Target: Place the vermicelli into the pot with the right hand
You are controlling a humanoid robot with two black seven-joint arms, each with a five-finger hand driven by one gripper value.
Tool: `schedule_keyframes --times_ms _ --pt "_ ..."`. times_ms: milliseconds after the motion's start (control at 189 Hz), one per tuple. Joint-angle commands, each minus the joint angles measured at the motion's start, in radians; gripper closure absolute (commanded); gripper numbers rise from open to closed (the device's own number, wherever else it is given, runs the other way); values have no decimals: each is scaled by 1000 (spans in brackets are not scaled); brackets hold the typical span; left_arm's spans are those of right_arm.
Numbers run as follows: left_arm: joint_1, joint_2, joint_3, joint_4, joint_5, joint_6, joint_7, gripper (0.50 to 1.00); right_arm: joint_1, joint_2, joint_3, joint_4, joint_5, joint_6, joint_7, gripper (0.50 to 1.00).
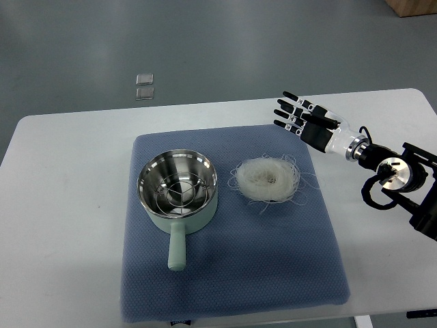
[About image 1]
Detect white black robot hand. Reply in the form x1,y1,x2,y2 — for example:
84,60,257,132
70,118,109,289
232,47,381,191
274,91,370,161

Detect white vermicelli nest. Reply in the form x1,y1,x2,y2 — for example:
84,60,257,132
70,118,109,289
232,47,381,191
227,154,320,215

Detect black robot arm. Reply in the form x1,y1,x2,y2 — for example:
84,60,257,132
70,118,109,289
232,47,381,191
353,126,436,240

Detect mint green steel pot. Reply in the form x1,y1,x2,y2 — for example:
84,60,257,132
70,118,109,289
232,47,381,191
137,149,218,271

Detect blue textured cloth mat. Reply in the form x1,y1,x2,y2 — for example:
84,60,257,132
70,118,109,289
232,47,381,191
120,124,350,323

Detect lower clear floor plate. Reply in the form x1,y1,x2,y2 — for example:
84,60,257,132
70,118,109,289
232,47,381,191
135,87,154,100

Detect clear floor plate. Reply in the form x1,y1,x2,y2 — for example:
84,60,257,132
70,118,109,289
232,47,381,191
136,73,154,85
135,87,154,100

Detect white table leg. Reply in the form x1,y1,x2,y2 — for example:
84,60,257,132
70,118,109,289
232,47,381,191
354,315,373,328

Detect upper clear floor plate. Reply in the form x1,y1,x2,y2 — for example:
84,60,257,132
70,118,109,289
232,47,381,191
136,73,154,85

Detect black table control panel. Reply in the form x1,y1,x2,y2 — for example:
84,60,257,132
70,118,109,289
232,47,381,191
406,308,437,319

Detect dark blue mat label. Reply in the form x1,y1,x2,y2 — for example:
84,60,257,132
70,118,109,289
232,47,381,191
170,320,191,326

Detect wire steaming rack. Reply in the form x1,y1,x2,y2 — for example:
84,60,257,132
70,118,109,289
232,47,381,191
155,172,209,214

